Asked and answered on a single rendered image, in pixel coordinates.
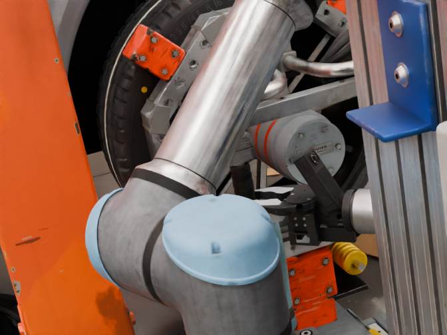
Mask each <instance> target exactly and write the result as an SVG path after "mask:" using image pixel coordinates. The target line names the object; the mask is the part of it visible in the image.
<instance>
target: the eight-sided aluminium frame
mask: <svg viewBox="0 0 447 335"><path fill-rule="evenodd" d="M326 2H327V1H323V2H322V3H321V5H320V7H319V9H318V11H317V14H316V15H315V18H314V19H313V22H315V23H316V24H318V26H320V27H322V28H323V29H324V30H326V31H327V32H328V33H330V34H331V35H332V36H334V37H335V38H337V37H338V36H339V35H340V34H341V33H342V32H343V31H345V30H347V29H349V28H348V23H347V15H346V14H344V13H343V12H342V11H340V10H338V9H336V8H334V7H332V6H330V5H328V4H326ZM230 10H231V7H228V8H225V9H220V10H217V11H214V10H213V11H211V12H209V13H204V14H201V15H200V16H199V17H198V19H197V20H196V22H195V23H194V24H193V25H192V26H191V30H190V32H189V33H188V35H187V37H186V38H185V39H184V42H183V43H182V45H181V46H180V48H182V49H184V50H185V51H186V55H185V57H184V58H183V60H182V62H181V63H180V65H179V67H178V68H177V70H176V71H175V73H174V75H173V77H172V78H171V79H170V81H169V82H165V81H163V80H162V79H160V80H159V82H158V84H157V85H156V87H155V89H154V90H153V92H152V93H151V95H150V97H149V98H147V99H146V103H145V105H144V107H143V108H142V110H141V111H140V113H141V117H142V125H143V127H144V131H145V135H146V140H147V143H148V149H149V152H150V157H151V161H152V160H153V159H154V157H155V155H156V153H157V151H158V149H159V147H160V145H161V143H162V142H163V140H164V138H165V136H166V134H167V132H168V130H169V128H170V123H169V120H170V118H171V117H172V114H173V113H174V112H175V110H176V109H177V107H178V105H179V103H180V102H181V100H182V99H183V97H184V95H185V94H186V92H187V91H188V89H189V87H190V86H191V84H192V83H193V81H194V79H195V77H196V76H197V74H198V72H199V70H200V68H201V66H202V65H203V63H204V61H205V59H206V57H207V55H208V53H209V51H210V49H211V47H212V45H213V43H214V41H215V39H216V37H217V35H218V33H219V31H220V29H221V27H222V25H223V24H224V22H225V20H226V18H227V16H228V14H229V12H230ZM365 175H366V176H365ZM348 189H357V190H358V189H370V188H369V179H368V173H367V163H366V158H365V159H364V161H363V162H362V164H361V166H360V167H359V169H358V170H357V172H356V174H355V175H354V177H353V178H352V180H351V181H350V183H349V184H348V186H347V188H346V190H345V191H344V192H343V193H344V194H345V192H346V191H347V190H348ZM281 235H282V238H283V244H284V248H285V255H286V259H288V258H290V257H294V256H296V255H300V254H302V253H306V252H308V251H312V250H314V249H318V248H320V247H324V246H326V245H330V244H332V243H336V242H325V241H322V242H321V244H320V245H319V246H306V245H290V240H289V229H288V228H287V229H284V230H281ZM296 241H297V243H310V238H309V237H307V235H305V236H304V238H303V239H302V240H297V236H296Z"/></svg>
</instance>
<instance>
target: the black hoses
mask: <svg viewBox="0 0 447 335"><path fill-rule="evenodd" d="M350 54H352V52H351V43H350V37H349V30H348V29H347V30H345V31H343V32H342V33H341V34H340V35H339V36H338V37H337V38H336V39H335V40H334V41H333V43H332V44H331V46H330V47H329V49H328V50H327V52H326V53H325V55H324V57H323V58H322V59H321V60H320V61H319V62H320V63H338V62H341V61H342V60H344V59H345V58H347V57H348V56H349V55H350ZM285 75H286V78H291V77H294V76H299V75H301V73H300V72H297V71H294V70H290V71H287V72H285ZM310 77H311V78H312V79H314V80H317V81H319V82H322V83H325V82H329V81H332V80H335V78H327V77H319V76H312V75H310Z"/></svg>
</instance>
